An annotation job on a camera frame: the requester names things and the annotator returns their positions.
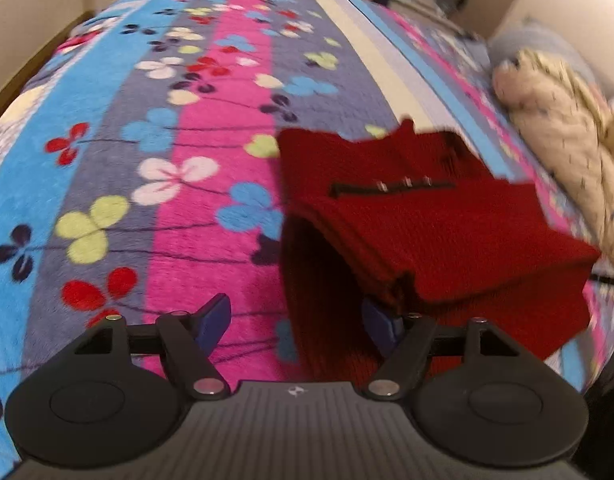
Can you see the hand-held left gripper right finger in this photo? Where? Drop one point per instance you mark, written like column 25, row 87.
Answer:
column 382, row 324

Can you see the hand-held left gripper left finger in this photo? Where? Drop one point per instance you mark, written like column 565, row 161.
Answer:
column 213, row 319

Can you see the red knitted sweater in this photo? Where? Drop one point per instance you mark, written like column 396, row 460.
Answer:
column 437, row 240

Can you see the floral striped fleece blanket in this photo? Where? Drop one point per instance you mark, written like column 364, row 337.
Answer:
column 162, row 160

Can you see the dark cloth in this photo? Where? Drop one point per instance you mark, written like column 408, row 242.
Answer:
column 609, row 420

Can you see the cream printed quilt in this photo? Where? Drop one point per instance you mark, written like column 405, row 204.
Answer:
column 567, row 140

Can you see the grey pillow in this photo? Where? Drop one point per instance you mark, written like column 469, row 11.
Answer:
column 542, row 40

